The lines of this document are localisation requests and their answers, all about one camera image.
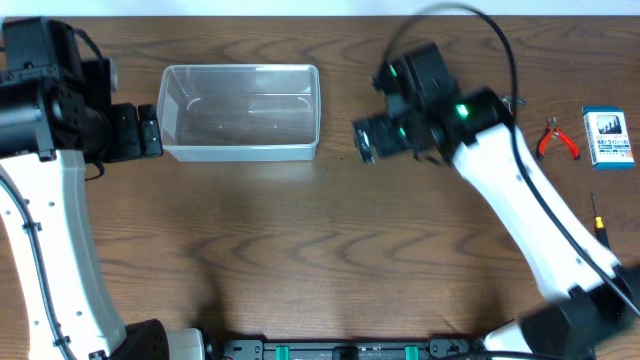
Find small claw hammer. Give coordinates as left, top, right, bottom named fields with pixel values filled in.
left=501, top=95, right=527, bottom=114

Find clear plastic storage container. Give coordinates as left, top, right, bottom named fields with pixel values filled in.
left=157, top=64, right=322, bottom=162

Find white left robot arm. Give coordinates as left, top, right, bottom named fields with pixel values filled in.
left=1, top=17, right=209, bottom=359

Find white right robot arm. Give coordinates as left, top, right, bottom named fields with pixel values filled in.
left=353, top=45, right=639, bottom=359

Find blue white screwdriver box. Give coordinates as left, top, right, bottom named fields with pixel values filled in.
left=582, top=106, right=635, bottom=170

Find yellow black screwdriver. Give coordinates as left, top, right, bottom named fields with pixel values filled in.
left=591, top=193, right=610, bottom=248

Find red handled pliers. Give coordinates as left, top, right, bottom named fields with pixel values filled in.
left=536, top=116, right=582, bottom=162

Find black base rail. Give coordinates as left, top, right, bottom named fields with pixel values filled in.
left=221, top=337, right=477, bottom=360

